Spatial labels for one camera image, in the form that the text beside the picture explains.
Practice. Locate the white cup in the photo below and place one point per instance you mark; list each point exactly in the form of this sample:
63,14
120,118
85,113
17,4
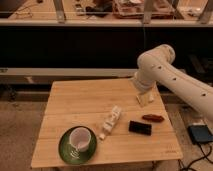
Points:
80,139

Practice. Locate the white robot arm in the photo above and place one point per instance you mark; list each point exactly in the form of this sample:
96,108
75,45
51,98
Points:
155,65

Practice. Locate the blue box on floor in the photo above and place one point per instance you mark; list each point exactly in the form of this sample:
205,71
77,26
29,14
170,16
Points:
200,134

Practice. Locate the white sponge block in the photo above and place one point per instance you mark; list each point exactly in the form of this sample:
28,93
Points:
151,98

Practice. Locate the green saucer plate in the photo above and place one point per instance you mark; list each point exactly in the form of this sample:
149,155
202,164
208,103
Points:
68,153

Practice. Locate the black rectangular box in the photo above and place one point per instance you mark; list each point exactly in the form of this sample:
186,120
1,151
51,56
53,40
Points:
141,128

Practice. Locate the brown oblong object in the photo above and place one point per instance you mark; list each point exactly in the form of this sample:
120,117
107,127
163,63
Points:
153,118

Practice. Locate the small white cube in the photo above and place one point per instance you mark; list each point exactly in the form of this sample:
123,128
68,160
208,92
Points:
102,136

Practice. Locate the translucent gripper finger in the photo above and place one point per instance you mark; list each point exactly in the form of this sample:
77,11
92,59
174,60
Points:
144,99

